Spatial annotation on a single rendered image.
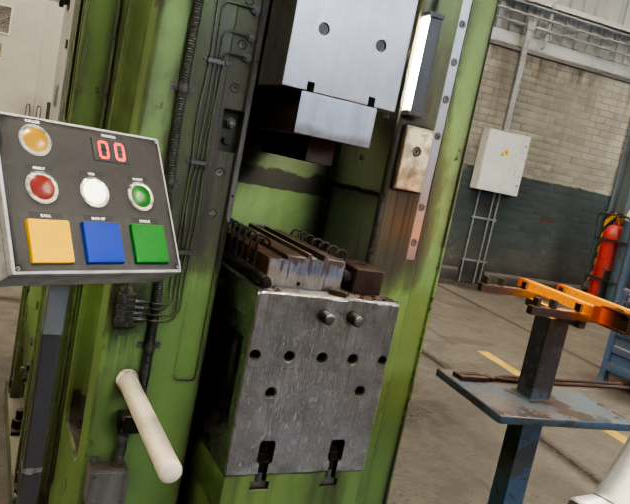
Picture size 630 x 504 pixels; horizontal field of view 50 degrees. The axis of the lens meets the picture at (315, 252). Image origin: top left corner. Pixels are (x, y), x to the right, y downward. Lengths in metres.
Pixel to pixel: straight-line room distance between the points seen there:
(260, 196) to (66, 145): 0.88
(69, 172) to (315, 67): 0.60
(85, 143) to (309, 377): 0.74
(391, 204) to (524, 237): 7.43
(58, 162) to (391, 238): 0.95
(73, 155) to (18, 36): 5.55
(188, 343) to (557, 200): 8.05
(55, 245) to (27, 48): 5.66
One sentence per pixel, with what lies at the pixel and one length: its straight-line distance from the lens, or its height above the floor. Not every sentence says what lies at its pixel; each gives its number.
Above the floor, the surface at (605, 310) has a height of 1.02.
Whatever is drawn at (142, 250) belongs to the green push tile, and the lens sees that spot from 1.28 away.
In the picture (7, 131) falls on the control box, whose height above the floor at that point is 1.17.
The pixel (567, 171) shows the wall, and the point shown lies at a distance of 9.47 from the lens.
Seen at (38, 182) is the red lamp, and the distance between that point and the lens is 1.22.
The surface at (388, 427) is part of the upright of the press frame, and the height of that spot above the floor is 0.49.
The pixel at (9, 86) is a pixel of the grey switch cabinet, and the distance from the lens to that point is 6.80.
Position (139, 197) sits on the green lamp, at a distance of 1.32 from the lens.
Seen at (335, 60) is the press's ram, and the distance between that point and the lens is 1.58.
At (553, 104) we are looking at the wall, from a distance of 9.26.
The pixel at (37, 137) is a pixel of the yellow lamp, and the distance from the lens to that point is 1.25.
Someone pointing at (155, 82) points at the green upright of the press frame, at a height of 1.32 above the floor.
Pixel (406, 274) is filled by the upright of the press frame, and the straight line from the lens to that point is 1.91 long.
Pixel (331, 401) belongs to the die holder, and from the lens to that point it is 1.68.
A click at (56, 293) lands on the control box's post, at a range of 1.36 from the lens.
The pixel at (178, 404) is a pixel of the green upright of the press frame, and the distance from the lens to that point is 1.76.
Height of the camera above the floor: 1.23
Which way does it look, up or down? 8 degrees down
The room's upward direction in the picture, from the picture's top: 11 degrees clockwise
